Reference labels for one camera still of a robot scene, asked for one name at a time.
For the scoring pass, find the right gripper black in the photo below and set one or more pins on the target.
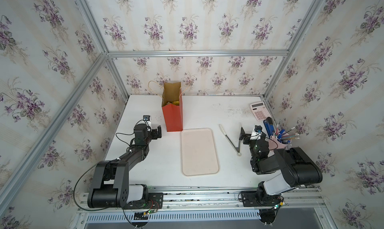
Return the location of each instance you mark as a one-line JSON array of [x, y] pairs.
[[247, 137]]

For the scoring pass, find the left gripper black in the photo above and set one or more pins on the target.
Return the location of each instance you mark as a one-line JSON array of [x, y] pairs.
[[153, 136]]

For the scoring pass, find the white metal tongs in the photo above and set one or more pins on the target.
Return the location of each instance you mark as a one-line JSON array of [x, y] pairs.
[[236, 148]]

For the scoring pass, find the red paper bag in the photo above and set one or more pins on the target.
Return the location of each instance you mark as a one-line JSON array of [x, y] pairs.
[[173, 115]]

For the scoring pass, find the long ridged yellow bread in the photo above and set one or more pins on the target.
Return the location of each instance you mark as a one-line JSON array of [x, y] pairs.
[[176, 103]]

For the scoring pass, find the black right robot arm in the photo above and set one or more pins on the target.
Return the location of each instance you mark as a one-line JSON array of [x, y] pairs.
[[294, 166]]

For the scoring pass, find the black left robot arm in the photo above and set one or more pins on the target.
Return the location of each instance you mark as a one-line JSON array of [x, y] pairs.
[[110, 187]]

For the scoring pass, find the blue stapler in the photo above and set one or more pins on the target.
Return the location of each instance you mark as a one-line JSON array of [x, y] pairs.
[[269, 125]]

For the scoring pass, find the pink pen holder cup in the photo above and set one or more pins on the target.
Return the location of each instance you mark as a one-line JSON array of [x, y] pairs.
[[274, 144]]

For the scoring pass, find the pink calculator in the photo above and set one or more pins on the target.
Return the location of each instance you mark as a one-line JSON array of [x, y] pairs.
[[259, 110]]

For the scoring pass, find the pens in holder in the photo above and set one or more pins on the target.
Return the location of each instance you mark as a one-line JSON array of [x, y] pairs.
[[286, 136]]

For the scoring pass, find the beige plastic tray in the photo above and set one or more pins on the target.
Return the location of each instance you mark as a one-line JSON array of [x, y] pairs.
[[198, 152]]

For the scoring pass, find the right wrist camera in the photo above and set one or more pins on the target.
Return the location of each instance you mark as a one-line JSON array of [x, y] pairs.
[[257, 130]]

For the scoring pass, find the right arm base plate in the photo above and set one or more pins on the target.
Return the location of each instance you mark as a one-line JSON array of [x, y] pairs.
[[261, 199]]

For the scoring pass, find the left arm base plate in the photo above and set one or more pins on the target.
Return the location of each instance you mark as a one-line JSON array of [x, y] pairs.
[[148, 202]]

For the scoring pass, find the aluminium frame rail base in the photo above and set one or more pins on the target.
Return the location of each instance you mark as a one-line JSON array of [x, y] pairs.
[[184, 198]]

